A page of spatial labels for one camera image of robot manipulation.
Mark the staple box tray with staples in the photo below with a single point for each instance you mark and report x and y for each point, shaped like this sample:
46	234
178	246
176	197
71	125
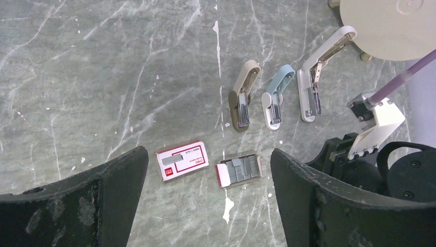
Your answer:
239	170

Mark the beige stapler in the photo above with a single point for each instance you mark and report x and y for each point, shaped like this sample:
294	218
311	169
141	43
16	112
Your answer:
240	97

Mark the red staple box sleeve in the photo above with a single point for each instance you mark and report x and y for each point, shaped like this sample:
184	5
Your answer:
181	160

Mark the blue mini stapler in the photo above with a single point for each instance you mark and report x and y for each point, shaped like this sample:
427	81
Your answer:
272	99

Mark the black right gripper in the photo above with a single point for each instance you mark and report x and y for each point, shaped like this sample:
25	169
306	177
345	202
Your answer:
401	170

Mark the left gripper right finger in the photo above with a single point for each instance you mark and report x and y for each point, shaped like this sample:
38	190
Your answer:
319	210

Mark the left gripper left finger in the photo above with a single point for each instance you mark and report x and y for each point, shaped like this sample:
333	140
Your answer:
95	207

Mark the cream cylindrical container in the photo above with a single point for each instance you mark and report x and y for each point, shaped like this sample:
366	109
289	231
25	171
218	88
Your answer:
390	30

